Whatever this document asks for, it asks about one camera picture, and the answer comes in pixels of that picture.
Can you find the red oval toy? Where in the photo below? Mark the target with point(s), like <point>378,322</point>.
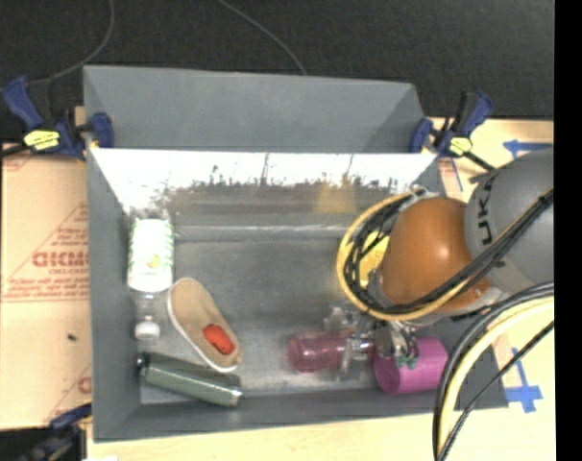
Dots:
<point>219,339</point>

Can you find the magenta plastic cup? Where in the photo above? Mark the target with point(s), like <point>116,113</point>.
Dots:
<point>416,375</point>

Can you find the grey metal bin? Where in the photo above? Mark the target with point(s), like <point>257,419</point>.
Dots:
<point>267,276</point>

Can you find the dark green flat block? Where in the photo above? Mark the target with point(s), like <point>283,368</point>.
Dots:
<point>195,386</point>

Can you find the beige shoe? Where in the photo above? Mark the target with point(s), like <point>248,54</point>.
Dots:
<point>192,310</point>

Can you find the clear plastic bottle green label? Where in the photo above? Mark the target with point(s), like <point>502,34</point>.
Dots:
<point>150,252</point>

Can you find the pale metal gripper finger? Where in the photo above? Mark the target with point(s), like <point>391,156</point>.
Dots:
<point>350,365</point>
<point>364,345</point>

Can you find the brown cardboard board red print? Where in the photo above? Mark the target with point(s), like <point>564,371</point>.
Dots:
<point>41,305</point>

